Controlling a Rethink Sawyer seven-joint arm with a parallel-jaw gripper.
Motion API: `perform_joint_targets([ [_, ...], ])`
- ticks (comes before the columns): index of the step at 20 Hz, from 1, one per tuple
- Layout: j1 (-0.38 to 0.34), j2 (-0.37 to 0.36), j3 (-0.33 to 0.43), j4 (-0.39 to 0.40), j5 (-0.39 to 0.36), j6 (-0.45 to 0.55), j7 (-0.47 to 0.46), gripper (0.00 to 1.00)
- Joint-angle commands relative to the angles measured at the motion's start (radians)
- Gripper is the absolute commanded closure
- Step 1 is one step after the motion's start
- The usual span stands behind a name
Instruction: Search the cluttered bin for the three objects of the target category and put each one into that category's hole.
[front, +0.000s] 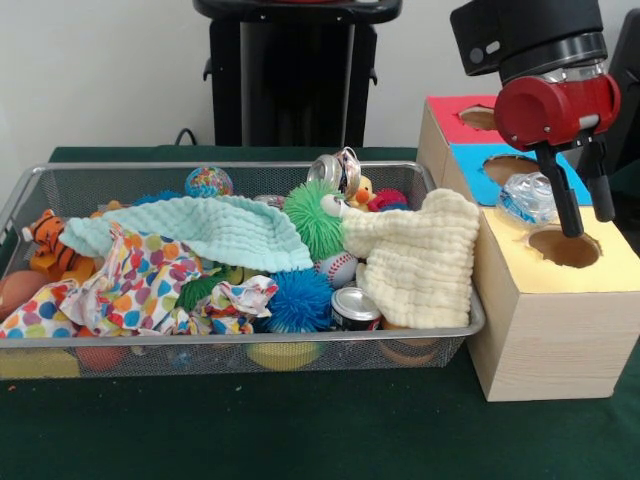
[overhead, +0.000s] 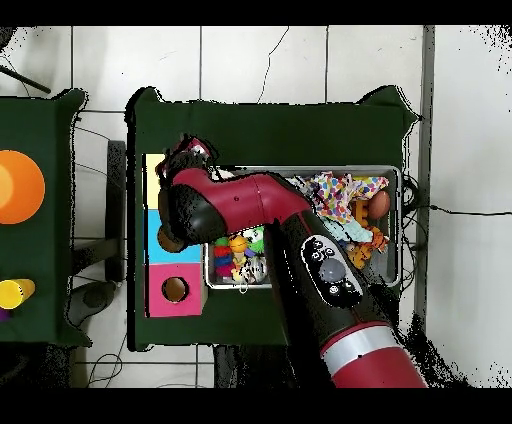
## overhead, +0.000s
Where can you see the green spiky rubber ball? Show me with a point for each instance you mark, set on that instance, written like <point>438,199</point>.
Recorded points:
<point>254,234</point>

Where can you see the polka dot colourful cloth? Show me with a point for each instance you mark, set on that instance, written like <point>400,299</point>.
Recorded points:
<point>344,192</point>

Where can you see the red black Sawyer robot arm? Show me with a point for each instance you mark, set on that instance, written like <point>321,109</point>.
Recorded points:
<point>240,200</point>

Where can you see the wooden box with three holes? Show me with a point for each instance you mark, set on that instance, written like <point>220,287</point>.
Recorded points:
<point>156,300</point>

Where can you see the black upright panel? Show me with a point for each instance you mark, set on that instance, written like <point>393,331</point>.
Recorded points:
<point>117,200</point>

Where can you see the small orange basketball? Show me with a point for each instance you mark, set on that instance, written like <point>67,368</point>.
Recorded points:
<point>238,242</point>

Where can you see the dark green side table cloth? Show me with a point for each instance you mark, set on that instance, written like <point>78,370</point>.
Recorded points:
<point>60,120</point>

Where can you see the crushed silver can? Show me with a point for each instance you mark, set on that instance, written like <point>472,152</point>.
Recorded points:
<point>254,270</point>

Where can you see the grey round floor base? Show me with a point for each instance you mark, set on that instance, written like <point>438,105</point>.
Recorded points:
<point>96,298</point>

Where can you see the brown toy football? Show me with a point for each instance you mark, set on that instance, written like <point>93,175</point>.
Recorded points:
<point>379,205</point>

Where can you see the yellow plastic cup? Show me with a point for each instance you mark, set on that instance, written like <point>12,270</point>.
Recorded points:
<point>14,294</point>

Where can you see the purple object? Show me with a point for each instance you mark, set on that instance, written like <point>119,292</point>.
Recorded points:
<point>3,314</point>

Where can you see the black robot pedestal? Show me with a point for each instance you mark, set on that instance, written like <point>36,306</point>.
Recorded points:
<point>248,368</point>

